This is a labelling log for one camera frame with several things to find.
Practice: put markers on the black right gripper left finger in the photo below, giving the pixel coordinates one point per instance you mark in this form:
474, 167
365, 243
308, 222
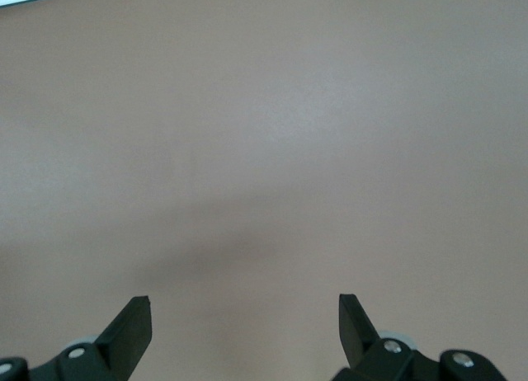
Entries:
119, 340

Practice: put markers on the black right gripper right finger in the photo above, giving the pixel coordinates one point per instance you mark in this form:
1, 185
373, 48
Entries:
361, 340

